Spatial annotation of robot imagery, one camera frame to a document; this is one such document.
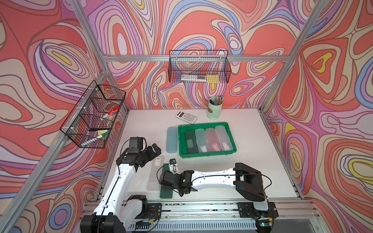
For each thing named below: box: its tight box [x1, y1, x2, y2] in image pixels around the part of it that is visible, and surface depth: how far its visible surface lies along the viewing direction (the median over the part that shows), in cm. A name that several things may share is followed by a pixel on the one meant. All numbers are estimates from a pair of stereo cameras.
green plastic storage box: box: [177, 121, 238, 159], surface depth 101 cm
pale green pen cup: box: [206, 96, 224, 120], surface depth 108 cm
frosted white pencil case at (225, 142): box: [215, 125, 234, 151], surface depth 100 cm
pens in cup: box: [209, 95, 225, 106], surface depth 107 cm
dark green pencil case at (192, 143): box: [185, 130, 199, 154], surface depth 101 cm
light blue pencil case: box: [166, 126, 178, 154], surface depth 103 cm
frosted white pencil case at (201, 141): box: [194, 128, 210, 153], surface depth 103 cm
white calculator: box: [174, 110, 198, 125], surface depth 117 cm
